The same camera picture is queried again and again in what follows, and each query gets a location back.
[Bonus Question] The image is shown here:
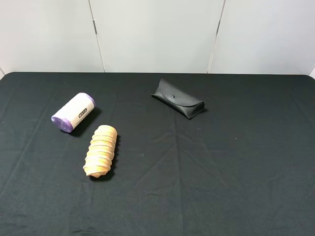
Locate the purple trash bag roll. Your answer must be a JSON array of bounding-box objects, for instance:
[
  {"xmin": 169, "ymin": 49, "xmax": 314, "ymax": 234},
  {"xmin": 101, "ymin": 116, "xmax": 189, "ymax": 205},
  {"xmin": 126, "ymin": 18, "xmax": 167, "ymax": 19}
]
[{"xmin": 51, "ymin": 92, "xmax": 95, "ymax": 133}]

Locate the black glasses case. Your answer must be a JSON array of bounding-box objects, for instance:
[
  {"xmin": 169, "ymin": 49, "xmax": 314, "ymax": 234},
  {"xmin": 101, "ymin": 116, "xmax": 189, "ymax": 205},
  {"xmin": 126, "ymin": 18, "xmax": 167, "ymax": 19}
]
[{"xmin": 151, "ymin": 79, "xmax": 205, "ymax": 119}]

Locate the tan spiral bread loaf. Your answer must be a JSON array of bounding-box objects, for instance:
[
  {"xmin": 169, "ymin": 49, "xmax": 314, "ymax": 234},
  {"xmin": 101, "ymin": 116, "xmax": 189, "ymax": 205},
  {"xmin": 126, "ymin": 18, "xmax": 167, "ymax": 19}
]
[{"xmin": 83, "ymin": 125, "xmax": 118, "ymax": 178}]

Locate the black tablecloth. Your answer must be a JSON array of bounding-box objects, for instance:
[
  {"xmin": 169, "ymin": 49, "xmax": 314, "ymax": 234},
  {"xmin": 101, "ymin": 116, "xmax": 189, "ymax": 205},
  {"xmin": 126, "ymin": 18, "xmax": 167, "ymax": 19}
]
[{"xmin": 0, "ymin": 72, "xmax": 315, "ymax": 236}]

